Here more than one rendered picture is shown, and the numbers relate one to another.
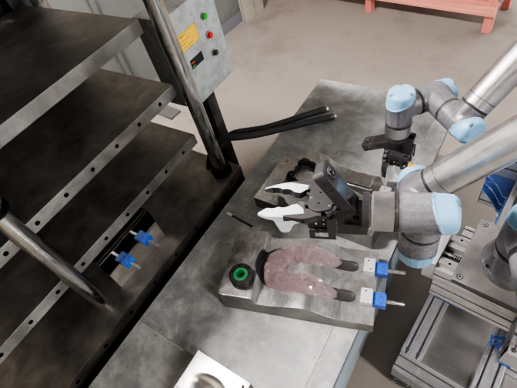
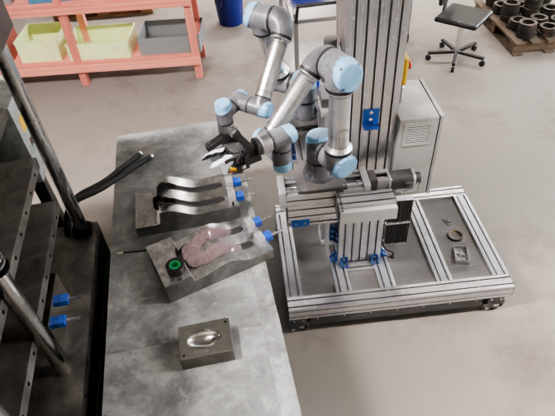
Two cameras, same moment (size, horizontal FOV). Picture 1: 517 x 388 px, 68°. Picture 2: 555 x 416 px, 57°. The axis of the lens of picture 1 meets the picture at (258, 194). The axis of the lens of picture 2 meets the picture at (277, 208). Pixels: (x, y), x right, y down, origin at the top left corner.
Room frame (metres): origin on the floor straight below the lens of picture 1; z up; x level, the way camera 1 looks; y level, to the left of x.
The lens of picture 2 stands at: (-0.54, 0.99, 2.58)
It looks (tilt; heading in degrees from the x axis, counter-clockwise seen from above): 44 degrees down; 307
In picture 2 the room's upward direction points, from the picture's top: 4 degrees counter-clockwise
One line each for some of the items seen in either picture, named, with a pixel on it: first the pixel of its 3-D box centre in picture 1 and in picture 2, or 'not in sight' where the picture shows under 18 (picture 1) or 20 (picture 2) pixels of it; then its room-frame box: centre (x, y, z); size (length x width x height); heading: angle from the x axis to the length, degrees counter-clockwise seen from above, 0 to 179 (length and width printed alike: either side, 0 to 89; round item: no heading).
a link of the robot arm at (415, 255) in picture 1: (418, 235); (279, 155); (0.39, -0.29, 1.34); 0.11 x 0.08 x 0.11; 155
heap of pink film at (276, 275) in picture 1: (300, 268); (209, 244); (0.64, -0.06, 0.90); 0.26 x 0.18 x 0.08; 62
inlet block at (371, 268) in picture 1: (384, 270); (258, 221); (0.56, -0.32, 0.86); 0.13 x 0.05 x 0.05; 62
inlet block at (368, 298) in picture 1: (382, 301); (268, 235); (0.46, -0.27, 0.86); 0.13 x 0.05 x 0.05; 62
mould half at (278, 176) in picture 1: (322, 191); (186, 200); (0.94, -0.25, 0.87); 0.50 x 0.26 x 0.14; 45
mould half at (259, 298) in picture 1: (300, 275); (211, 252); (0.63, -0.05, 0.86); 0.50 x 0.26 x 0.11; 62
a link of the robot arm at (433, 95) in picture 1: (436, 98); (239, 101); (0.79, -0.56, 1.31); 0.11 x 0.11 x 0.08; 3
